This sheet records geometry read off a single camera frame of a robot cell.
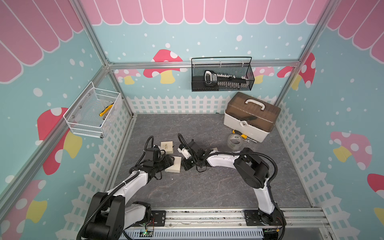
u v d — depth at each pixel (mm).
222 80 877
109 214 411
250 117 935
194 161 742
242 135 1052
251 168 531
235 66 895
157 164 753
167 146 997
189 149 739
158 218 745
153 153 687
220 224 742
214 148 988
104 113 758
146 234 725
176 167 872
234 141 1028
